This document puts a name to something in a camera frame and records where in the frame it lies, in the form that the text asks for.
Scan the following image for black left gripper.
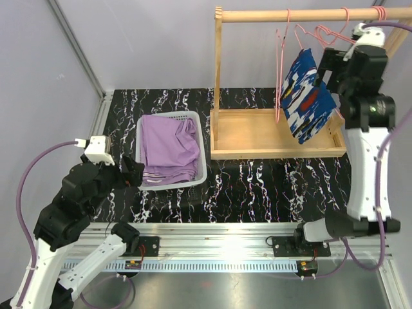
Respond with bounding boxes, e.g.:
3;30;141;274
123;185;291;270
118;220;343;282
82;153;145;215

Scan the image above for blue patterned trousers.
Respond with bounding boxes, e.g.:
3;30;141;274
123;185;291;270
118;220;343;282
280;48;336;144

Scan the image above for pink wire hanger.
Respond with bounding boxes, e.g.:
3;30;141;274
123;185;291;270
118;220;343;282
370;6;386;25
294;7;355;50
373;6;387;25
275;8;290;123

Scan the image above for purple trousers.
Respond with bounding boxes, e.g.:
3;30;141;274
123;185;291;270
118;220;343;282
140;115;200;186

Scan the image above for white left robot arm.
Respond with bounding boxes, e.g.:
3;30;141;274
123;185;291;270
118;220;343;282
1;156;144;308

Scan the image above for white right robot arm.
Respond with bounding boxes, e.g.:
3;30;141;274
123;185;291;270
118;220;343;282
292;45;401;255

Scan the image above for white perforated plastic basket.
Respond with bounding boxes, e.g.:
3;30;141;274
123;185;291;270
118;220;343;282
136;111;207;191

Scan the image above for wooden clothes rack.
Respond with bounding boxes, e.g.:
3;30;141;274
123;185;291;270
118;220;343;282
211;6;411;160

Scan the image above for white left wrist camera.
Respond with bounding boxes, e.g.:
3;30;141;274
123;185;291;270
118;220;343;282
75;135;115;165

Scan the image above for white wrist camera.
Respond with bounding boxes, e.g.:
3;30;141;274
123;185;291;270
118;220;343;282
75;135;115;165
343;23;386;62

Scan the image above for aluminium corner frame post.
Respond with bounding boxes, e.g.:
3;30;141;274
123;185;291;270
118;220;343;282
44;0;114;104

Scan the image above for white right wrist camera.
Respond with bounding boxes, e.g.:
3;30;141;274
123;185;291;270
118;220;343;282
343;23;386;62

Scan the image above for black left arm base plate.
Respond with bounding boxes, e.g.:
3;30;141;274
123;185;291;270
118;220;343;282
123;236;160;258

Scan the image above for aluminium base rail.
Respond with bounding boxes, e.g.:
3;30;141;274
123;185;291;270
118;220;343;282
62;223;380;273

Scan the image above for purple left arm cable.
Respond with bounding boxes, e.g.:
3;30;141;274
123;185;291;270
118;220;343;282
12;140;80;309

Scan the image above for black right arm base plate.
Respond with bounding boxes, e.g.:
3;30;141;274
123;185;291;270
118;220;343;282
265;236;331;258

